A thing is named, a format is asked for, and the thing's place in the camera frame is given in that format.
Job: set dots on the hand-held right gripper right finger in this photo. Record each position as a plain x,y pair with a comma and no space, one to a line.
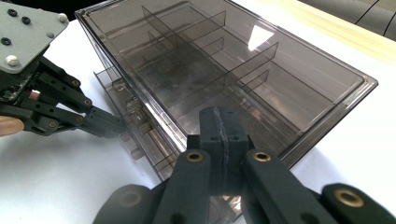
233,149

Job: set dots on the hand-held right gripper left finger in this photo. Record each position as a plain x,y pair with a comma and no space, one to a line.
214,140

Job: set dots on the smoky transparent drawer box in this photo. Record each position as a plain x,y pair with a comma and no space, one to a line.
280,77

